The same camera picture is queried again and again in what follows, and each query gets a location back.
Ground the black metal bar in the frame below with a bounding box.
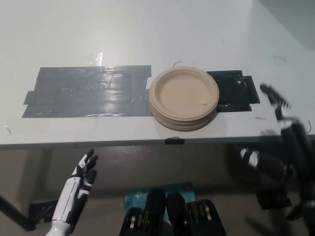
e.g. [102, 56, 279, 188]
[0, 193, 35, 231]

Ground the clear tape piece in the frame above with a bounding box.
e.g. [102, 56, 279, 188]
[85, 51, 103, 66]

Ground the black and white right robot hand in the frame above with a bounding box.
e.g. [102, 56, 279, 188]
[240, 83, 311, 190]

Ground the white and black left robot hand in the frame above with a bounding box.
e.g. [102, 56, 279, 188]
[51, 148, 98, 233]

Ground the grey duct tape patch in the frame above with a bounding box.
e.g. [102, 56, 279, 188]
[21, 64, 153, 119]

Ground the teal cardboard box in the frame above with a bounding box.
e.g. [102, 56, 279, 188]
[124, 181, 198, 223]

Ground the stack of beige paper plates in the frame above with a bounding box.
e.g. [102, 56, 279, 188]
[148, 66, 220, 132]

